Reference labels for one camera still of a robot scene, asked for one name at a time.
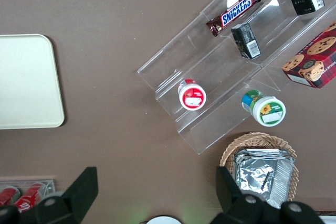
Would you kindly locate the red lid snack cup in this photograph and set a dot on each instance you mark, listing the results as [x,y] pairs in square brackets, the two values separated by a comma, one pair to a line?
[192,98]

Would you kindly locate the stack of foil containers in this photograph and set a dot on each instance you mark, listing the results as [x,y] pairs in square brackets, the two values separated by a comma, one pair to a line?
[260,174]

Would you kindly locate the Snickers chocolate bar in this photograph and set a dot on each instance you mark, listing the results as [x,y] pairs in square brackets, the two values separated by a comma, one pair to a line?
[235,12]

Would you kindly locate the clear acrylic bottle rack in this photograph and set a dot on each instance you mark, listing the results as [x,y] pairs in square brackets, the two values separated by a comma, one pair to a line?
[51,186]

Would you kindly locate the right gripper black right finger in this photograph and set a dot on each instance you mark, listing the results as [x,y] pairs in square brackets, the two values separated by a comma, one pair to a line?
[249,211]

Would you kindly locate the light tan wicker basket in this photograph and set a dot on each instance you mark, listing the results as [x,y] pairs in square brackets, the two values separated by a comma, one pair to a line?
[262,140]

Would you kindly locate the red plaid cookie box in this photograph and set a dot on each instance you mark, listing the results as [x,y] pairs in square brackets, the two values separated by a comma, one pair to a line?
[315,61]

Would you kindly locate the white snack tray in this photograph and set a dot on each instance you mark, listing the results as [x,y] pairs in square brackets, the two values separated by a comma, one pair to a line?
[328,218]

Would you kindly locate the green lid snack cup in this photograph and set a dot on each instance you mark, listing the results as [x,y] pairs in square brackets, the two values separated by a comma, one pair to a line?
[267,110]

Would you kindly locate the cream plastic tray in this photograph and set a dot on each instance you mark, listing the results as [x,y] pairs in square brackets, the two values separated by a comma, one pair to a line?
[26,82]

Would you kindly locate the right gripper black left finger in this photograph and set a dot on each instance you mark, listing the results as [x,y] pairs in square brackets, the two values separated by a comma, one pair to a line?
[60,208]

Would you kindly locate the clear acrylic stepped display shelf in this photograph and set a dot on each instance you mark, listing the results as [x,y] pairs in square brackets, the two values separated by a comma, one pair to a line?
[210,61]

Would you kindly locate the red cola bottle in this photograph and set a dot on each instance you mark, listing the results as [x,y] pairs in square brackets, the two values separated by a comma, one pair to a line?
[29,197]
[9,195]

